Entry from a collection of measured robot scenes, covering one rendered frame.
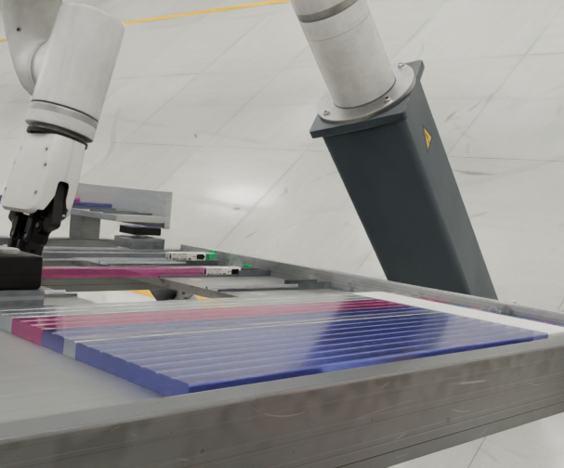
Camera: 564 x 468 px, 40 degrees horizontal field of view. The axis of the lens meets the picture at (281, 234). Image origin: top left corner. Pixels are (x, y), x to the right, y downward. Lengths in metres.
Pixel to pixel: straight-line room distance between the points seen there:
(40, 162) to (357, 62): 0.63
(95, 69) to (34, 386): 0.60
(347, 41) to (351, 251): 1.05
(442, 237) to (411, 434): 1.03
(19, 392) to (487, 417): 0.34
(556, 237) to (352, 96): 0.87
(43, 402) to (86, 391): 0.03
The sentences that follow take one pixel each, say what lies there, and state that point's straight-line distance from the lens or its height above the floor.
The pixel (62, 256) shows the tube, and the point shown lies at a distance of 1.01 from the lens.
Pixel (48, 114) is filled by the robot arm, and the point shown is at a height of 1.06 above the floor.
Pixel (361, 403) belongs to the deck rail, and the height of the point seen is 0.99.
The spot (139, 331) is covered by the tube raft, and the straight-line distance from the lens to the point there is 0.56.
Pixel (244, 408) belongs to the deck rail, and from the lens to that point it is 0.40.
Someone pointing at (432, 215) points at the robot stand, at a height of 0.46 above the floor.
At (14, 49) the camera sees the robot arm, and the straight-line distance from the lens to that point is 1.09.
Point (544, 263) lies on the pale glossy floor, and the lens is 2.04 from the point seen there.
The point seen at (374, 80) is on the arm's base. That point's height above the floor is 0.75.
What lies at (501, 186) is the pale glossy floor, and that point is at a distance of 2.33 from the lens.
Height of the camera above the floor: 1.33
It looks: 32 degrees down
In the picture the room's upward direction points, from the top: 28 degrees counter-clockwise
